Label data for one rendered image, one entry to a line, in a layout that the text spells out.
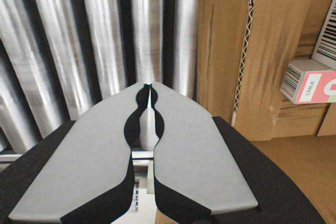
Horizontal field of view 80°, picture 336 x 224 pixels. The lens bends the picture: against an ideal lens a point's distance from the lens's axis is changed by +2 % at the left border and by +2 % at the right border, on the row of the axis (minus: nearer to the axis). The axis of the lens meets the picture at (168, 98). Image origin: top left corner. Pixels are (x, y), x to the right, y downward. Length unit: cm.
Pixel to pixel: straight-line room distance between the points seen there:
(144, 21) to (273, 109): 27
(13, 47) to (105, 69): 13
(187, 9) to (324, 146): 36
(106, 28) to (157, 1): 8
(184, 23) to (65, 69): 20
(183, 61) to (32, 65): 24
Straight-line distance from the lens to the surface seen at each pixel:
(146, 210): 61
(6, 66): 43
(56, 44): 34
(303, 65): 36
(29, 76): 39
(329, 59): 36
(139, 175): 55
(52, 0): 33
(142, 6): 30
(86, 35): 46
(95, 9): 31
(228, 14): 17
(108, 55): 32
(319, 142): 50
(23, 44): 37
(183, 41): 31
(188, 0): 30
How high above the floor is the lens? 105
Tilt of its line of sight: 58 degrees down
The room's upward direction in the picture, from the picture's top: 175 degrees clockwise
